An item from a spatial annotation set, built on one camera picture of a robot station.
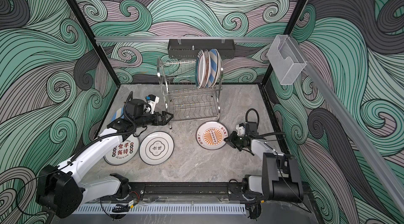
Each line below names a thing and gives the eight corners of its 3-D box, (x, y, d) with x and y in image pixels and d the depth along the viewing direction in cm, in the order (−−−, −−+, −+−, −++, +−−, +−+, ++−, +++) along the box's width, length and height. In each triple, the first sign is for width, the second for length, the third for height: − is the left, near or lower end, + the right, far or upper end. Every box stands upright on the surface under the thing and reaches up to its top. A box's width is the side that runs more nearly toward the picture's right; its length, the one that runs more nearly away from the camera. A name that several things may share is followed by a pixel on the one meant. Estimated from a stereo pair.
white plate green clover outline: (136, 165, 83) (135, 163, 81) (144, 132, 96) (143, 131, 94) (172, 165, 83) (171, 164, 82) (175, 133, 96) (175, 131, 94)
